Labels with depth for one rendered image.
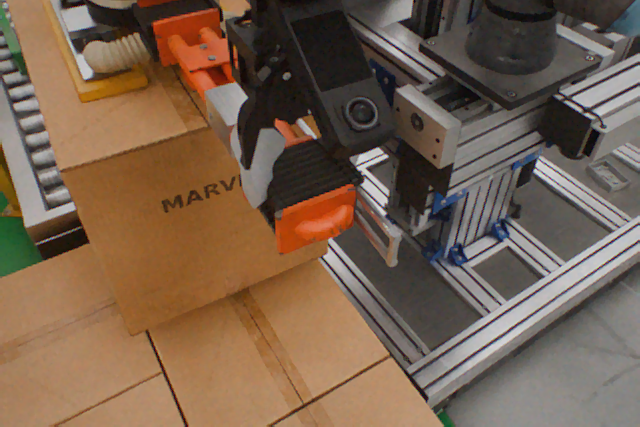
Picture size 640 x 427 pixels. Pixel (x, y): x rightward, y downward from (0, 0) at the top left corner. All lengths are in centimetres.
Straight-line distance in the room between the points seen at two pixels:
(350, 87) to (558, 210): 168
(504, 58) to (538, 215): 104
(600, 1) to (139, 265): 78
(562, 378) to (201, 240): 126
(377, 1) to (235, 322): 80
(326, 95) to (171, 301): 73
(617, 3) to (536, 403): 122
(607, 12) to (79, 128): 74
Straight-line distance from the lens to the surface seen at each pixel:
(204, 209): 90
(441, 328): 161
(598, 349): 198
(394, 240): 45
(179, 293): 103
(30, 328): 133
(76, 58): 96
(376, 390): 113
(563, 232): 195
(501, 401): 179
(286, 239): 47
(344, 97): 37
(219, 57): 67
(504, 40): 99
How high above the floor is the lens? 156
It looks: 44 degrees down
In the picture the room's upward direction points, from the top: straight up
